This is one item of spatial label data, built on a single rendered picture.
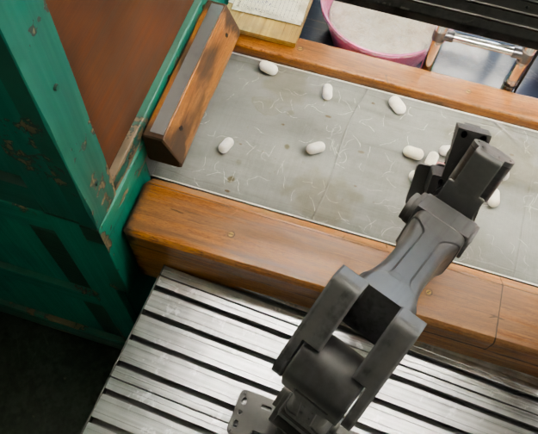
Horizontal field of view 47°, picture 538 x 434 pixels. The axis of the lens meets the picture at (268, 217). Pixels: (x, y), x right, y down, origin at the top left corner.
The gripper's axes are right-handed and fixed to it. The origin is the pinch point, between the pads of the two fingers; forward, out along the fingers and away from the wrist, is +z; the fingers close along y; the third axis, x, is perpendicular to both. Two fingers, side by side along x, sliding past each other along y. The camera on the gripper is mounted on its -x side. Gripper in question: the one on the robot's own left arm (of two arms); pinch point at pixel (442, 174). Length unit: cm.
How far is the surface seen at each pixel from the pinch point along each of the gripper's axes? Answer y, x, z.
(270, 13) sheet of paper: 36.6, -14.6, 23.7
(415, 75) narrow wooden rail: 7.6, -10.5, 21.2
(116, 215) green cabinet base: 46, 15, -16
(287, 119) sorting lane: 27.2, 0.9, 11.2
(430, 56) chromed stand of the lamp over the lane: 6.0, -14.4, 21.3
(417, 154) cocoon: 3.8, 0.4, 9.1
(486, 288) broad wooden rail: -10.7, 13.2, -7.4
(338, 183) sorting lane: 15.3, 7.3, 3.5
